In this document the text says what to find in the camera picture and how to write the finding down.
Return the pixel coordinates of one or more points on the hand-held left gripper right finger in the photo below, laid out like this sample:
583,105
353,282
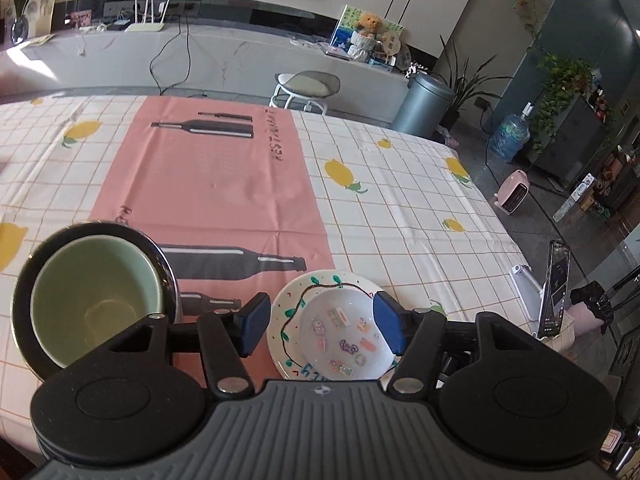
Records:
390,325

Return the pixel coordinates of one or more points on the white marble media cabinet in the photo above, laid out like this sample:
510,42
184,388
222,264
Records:
225,55

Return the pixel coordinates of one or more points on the white round stool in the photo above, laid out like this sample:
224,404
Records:
305,82

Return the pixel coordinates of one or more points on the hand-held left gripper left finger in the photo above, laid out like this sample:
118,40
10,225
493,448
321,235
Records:
257,320

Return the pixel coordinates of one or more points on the green plant in glass vase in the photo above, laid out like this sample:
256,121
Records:
20,10

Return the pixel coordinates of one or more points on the tall potted green plant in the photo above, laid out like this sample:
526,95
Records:
470,85

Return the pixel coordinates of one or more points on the teddy bear bouquet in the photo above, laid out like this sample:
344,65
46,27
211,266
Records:
365,35

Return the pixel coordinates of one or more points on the black stand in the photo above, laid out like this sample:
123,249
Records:
592,300

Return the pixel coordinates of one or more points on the grey metal trash can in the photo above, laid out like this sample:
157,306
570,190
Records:
420,110

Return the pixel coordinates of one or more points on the lemon checkered tablecloth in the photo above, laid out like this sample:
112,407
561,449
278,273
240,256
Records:
400,210

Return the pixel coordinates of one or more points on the round paper fan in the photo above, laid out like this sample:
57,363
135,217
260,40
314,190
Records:
392,42

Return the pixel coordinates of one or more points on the blue water bottle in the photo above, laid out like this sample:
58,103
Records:
510,135

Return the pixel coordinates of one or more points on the trailing green pothos plant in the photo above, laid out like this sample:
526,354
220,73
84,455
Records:
565,80

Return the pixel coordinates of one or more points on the blue painted picture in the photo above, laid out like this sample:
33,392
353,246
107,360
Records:
342,30

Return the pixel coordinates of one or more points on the pink bottle print runner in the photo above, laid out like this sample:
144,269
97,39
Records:
210,185

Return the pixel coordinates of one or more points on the white router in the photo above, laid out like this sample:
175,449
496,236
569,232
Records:
145,27

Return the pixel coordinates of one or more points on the white phone stand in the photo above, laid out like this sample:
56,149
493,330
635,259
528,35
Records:
525,285

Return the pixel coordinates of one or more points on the pink space heater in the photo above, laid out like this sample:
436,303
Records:
512,192

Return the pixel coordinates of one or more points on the pink photo card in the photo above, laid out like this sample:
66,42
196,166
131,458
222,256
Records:
80,19

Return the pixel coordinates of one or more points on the paper sheet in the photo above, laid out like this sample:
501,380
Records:
40,40

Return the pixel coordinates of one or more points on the white painted vine plate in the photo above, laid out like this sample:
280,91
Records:
287,305

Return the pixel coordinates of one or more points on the small white sticker plate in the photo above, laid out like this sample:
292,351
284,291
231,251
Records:
345,340

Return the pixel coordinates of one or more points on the white power strip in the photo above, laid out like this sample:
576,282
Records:
575,197

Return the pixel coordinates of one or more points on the grey cabinet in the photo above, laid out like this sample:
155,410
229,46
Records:
575,130

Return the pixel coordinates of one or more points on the black smartphone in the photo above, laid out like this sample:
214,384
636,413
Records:
555,285

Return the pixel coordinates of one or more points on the green cup with black rim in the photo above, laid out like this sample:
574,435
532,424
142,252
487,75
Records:
140,240

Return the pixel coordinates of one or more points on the white art print card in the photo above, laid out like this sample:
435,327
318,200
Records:
42,12

